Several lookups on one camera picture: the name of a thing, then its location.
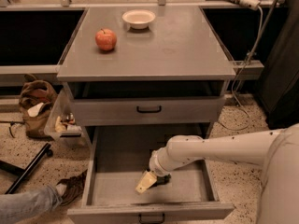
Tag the crushed green can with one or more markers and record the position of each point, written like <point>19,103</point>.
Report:
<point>162,180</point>

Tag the brown fabric bag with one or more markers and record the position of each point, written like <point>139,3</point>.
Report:
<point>37,99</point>

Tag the black metal stand leg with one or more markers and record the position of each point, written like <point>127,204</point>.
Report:
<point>22,173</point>

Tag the clear plastic bin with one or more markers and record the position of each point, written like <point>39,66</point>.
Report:
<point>61,125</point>

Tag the brown shoe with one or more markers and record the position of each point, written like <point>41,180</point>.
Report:
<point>71,188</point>

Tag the white bowl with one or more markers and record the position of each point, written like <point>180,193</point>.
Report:
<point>139,18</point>

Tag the grey drawer cabinet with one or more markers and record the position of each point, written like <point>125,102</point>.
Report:
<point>175,57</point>

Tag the red apple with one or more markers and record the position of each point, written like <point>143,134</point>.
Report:
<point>105,39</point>

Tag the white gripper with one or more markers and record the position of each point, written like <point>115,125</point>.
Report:
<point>156,167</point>

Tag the closed top drawer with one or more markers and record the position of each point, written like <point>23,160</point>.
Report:
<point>97,112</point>

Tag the open middle drawer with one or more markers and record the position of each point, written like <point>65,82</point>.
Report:
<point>120,154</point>

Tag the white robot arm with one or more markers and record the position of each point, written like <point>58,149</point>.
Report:
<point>275,152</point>

